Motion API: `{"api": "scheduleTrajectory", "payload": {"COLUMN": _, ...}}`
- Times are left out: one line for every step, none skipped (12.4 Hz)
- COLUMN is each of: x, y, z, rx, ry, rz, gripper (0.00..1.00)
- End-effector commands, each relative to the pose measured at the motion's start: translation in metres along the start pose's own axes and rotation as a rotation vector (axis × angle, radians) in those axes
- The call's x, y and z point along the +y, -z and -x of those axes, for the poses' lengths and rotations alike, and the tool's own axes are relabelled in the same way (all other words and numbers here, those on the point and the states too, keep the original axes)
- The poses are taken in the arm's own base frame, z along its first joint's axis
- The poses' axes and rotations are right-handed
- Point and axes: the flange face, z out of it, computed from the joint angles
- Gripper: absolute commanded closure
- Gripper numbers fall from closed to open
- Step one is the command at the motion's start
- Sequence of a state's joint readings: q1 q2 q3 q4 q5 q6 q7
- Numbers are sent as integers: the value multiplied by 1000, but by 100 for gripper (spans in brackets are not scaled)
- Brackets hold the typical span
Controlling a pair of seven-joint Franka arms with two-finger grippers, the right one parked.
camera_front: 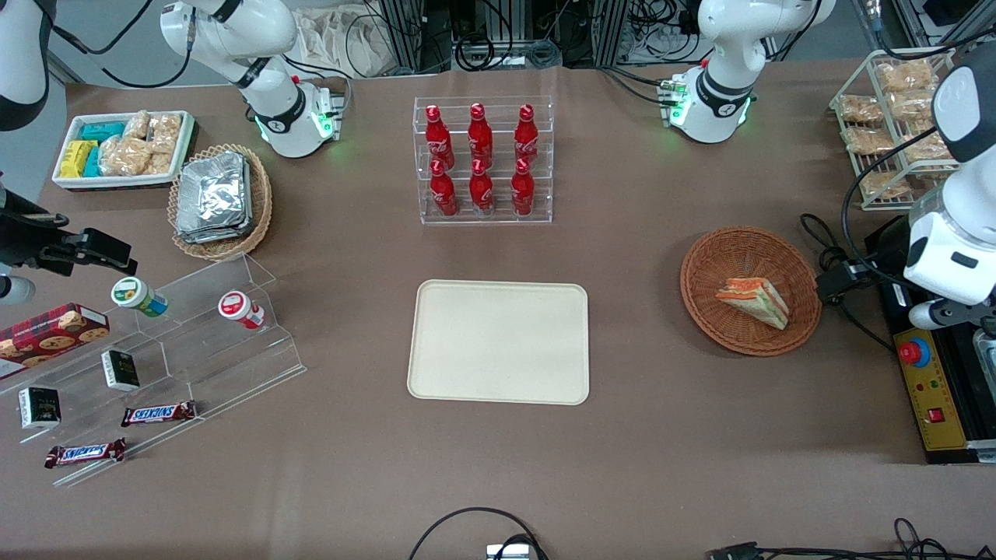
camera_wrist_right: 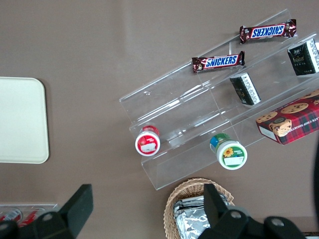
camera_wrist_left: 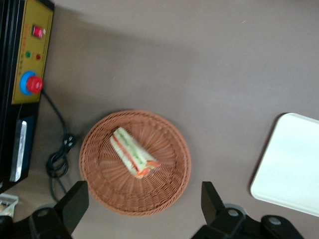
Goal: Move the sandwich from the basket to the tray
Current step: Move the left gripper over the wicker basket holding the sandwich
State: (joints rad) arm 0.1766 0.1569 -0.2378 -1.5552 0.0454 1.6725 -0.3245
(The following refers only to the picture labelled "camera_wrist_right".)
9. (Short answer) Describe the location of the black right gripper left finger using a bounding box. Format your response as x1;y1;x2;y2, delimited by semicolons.
29;184;94;239

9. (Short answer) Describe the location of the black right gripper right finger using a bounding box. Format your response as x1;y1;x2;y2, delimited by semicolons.
199;183;252;239

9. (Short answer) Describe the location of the clear plastic can holder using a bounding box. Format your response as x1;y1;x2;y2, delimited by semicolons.
0;204;58;226

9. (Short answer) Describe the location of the red soda can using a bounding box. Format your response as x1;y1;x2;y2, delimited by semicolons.
0;208;21;223
19;209;46;228

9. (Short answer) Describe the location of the cream white plastic tray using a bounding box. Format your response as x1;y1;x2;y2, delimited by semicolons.
0;77;50;164

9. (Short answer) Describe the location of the red lidded small jar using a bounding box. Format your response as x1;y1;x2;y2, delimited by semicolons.
135;125;161;157

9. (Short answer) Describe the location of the green lidded small jar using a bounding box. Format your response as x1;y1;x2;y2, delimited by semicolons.
209;133;248;170

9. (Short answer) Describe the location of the dark green tea box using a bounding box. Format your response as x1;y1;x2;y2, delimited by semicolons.
229;72;262;107
287;38;319;77

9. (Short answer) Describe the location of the silver foil wrapped pack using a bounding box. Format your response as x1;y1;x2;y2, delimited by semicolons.
173;205;212;239
180;196;205;210

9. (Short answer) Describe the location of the light wicker basket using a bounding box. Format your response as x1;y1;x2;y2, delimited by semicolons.
163;177;235;239

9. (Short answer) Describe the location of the clear acrylic stepped display shelf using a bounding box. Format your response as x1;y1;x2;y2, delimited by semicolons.
119;8;319;191

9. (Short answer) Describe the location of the red tartan cookie box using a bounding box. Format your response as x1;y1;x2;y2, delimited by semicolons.
256;89;319;145

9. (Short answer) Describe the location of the Snickers chocolate bar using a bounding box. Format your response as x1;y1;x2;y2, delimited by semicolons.
191;50;246;74
239;19;298;45

